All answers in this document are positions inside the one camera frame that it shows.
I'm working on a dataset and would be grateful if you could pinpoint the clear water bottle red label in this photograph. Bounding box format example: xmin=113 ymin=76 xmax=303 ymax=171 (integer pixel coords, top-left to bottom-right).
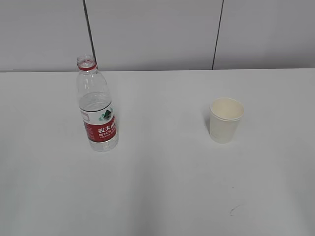
xmin=76 ymin=55 xmax=118 ymax=152

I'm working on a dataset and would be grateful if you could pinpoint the white paper cup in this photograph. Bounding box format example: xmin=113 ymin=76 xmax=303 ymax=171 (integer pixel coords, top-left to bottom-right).
xmin=209 ymin=98 xmax=244 ymax=144

